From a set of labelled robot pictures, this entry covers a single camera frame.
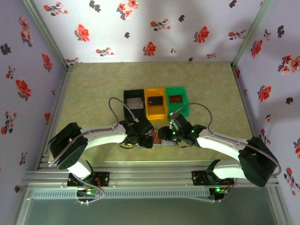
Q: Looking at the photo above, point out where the yellow plastic bin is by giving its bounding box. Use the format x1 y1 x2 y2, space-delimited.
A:
144 87 169 120

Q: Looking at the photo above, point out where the black VIP card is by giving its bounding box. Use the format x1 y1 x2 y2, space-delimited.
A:
147 96 164 107

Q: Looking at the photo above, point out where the slotted grey cable duct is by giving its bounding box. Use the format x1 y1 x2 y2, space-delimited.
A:
31 188 210 200

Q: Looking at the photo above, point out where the grey leather card holder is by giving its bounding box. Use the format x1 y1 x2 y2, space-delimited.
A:
135 130 176 148

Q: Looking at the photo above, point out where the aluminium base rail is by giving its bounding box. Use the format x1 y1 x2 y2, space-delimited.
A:
23 161 279 188

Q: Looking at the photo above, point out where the aluminium frame post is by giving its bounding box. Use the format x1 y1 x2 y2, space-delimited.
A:
231 0 275 68
22 0 74 71

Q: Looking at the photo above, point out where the aluminium side rail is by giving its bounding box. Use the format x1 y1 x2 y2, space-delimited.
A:
37 64 75 169
232 64 268 162

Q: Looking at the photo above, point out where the grey looped cable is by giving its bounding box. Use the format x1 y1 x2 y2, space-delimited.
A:
75 185 106 206

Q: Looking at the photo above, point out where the silver card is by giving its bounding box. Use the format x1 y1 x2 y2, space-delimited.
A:
126 97 143 110

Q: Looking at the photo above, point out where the black plastic bin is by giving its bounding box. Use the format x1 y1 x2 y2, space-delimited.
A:
123 89 146 121

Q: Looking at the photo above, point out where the dark red card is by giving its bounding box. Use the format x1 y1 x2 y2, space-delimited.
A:
168 94 183 104

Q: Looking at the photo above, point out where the circuit board with green light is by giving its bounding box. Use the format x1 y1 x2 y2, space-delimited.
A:
209 186 230 195
76 188 100 197

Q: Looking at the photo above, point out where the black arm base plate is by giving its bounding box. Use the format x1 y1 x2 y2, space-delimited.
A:
67 172 111 188
191 170 235 187

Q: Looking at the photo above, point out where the green plastic bin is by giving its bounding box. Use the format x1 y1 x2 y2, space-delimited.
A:
165 86 191 118

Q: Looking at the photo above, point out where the grey right camera cable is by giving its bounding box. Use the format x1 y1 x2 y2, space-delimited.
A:
172 102 282 177

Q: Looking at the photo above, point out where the red chip card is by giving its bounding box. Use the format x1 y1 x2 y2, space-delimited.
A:
151 130 161 145

